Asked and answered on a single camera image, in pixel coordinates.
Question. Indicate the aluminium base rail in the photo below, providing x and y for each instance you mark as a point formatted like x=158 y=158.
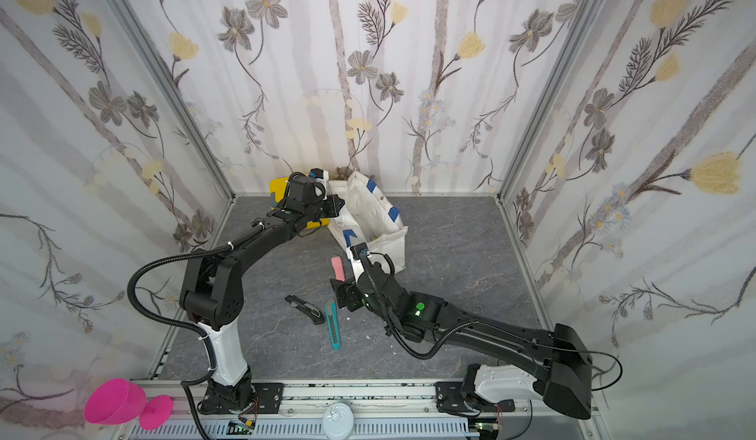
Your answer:
x=383 y=409

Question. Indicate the yellow storage box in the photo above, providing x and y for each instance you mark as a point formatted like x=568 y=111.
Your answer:
x=277 y=190

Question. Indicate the white round device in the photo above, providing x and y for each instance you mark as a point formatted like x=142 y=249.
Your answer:
x=338 y=422

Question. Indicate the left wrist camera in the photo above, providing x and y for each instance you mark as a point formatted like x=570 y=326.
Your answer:
x=319 y=174

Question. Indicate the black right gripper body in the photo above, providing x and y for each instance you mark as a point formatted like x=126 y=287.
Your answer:
x=347 y=293

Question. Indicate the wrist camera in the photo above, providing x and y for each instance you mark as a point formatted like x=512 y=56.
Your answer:
x=359 y=259
x=319 y=174

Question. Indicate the teal art knife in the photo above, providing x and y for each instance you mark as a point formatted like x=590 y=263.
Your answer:
x=331 y=317

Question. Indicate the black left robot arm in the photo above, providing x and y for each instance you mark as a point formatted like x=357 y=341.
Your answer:
x=212 y=292

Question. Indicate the pink plastic goblet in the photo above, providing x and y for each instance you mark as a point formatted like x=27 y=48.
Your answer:
x=120 y=401

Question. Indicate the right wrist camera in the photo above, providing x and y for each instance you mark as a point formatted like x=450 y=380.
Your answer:
x=359 y=259

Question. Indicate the pink art knife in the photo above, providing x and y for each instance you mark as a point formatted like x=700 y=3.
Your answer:
x=338 y=268

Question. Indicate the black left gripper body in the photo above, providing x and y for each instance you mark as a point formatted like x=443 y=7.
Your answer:
x=321 y=208

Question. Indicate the white tote pouch blue handles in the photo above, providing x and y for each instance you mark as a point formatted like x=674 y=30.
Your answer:
x=368 y=217

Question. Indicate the black art knife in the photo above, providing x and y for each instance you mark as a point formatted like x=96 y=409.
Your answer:
x=315 y=315

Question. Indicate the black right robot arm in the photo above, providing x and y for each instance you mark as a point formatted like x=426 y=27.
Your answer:
x=423 y=324

